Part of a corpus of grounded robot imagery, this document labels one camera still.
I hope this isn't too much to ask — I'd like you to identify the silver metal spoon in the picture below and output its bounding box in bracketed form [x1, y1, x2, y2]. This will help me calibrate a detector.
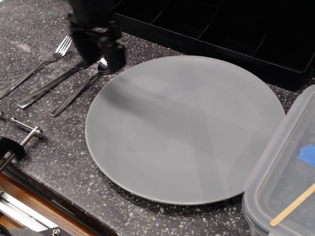
[49, 57, 110, 118]

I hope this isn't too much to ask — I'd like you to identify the aluminium rail with bracket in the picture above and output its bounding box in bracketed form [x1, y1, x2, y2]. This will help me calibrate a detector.
[0, 191, 71, 236]

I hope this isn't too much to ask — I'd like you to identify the wooden stir stick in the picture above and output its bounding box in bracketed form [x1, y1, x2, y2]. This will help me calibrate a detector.
[270, 184, 315, 227]

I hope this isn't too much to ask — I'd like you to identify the black compartment tray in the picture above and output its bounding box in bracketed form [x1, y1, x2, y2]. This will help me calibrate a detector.
[116, 0, 315, 90]

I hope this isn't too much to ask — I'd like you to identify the silver metal table knife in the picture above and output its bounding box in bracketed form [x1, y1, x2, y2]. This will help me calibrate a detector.
[18, 57, 101, 109]

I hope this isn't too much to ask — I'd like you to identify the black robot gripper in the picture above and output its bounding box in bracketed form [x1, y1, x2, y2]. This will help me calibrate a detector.
[67, 0, 126, 73]

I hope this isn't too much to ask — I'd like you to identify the silver metal fork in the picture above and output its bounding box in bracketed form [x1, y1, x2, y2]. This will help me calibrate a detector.
[0, 35, 72, 99]

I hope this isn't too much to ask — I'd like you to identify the clear plastic container with lid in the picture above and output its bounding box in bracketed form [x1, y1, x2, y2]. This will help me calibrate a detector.
[242, 86, 315, 236]

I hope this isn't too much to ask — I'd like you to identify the round grey plate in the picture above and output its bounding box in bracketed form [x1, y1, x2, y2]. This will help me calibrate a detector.
[85, 56, 285, 205]

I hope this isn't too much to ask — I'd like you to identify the metal screw clamp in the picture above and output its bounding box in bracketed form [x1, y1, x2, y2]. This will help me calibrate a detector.
[0, 111, 44, 173]

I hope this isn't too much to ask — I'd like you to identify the blue tape piece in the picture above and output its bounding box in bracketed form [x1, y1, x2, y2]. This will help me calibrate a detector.
[297, 145, 315, 167]

